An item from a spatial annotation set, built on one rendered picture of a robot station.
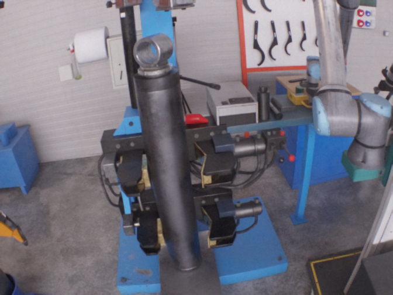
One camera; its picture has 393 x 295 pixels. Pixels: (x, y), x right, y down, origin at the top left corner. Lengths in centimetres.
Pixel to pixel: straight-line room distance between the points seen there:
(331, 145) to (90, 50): 225
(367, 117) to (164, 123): 89
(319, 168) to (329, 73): 194
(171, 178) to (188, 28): 216
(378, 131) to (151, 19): 133
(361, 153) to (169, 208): 104
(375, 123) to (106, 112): 310
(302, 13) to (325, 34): 247
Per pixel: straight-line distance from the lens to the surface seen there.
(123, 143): 179
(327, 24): 129
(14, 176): 366
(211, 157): 162
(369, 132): 120
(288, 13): 365
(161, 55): 136
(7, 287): 216
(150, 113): 142
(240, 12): 346
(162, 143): 147
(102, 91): 363
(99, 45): 225
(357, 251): 210
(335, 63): 122
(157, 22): 180
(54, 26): 362
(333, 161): 310
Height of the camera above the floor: 185
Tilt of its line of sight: 28 degrees down
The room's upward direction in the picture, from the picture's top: 5 degrees counter-clockwise
